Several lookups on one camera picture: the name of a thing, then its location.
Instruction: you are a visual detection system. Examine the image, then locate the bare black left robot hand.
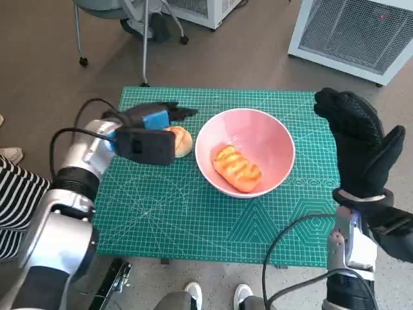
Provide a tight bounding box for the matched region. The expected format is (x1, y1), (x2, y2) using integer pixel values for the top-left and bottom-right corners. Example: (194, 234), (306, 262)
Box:
(121, 101), (199, 130)

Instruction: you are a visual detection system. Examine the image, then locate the white mesh-door cabinet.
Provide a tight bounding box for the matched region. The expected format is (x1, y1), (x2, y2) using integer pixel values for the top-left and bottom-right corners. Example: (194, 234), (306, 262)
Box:
(161, 0), (241, 32)

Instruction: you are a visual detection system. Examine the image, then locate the white appliance with mesh grille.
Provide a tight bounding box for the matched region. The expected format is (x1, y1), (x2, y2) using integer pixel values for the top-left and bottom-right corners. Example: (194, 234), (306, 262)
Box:
(287, 0), (413, 87)

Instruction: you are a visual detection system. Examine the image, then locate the person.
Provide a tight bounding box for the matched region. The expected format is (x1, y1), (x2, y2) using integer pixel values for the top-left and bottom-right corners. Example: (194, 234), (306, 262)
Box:
(0, 154), (51, 261)
(154, 281), (275, 310)

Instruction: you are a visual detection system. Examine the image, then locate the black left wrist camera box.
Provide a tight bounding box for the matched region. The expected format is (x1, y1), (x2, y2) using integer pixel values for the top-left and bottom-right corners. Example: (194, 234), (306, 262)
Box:
(116, 127), (177, 166)

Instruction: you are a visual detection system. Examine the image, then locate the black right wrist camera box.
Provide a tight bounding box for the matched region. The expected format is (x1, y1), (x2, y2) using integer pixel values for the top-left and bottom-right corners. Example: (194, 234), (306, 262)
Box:
(366, 206), (413, 262)

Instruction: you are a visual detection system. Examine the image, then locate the white metal pole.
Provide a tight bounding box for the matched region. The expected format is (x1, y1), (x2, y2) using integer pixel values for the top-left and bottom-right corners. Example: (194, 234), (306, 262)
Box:
(141, 0), (152, 87)

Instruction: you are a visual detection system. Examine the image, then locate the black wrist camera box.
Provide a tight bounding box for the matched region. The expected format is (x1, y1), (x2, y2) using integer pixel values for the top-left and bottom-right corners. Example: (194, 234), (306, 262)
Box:
(116, 127), (177, 166)
(366, 206), (413, 262)

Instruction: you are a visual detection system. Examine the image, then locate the long orange toy bread loaf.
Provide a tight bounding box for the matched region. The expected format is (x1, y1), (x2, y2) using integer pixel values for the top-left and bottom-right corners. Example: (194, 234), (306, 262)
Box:
(211, 144), (263, 194)

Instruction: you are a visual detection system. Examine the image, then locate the pink bowl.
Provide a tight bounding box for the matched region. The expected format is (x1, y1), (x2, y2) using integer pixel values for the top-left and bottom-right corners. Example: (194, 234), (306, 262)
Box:
(194, 108), (296, 198)

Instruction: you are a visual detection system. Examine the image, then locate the black metal bracket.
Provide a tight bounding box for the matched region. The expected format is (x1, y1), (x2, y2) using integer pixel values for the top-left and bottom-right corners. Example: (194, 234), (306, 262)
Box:
(86, 258), (134, 310)

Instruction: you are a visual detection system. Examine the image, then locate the round toy bread bun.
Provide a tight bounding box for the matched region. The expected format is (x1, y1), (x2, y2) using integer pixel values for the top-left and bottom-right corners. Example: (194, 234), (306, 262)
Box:
(163, 125), (194, 159)

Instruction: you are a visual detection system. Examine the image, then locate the green cutting mat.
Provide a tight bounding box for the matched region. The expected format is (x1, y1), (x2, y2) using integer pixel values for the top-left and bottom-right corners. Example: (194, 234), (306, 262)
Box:
(93, 85), (339, 268)

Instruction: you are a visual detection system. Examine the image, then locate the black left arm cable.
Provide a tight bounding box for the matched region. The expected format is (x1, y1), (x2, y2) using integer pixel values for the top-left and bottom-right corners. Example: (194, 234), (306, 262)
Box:
(50, 98), (128, 175)

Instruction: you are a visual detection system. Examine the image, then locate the grey office chair with casters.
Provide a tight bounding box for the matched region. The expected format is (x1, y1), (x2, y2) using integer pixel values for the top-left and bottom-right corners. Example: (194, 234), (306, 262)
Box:
(71, 0), (190, 68)

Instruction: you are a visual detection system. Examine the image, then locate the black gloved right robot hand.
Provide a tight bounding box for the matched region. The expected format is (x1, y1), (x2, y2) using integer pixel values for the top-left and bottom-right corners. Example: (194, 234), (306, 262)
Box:
(313, 87), (406, 200)

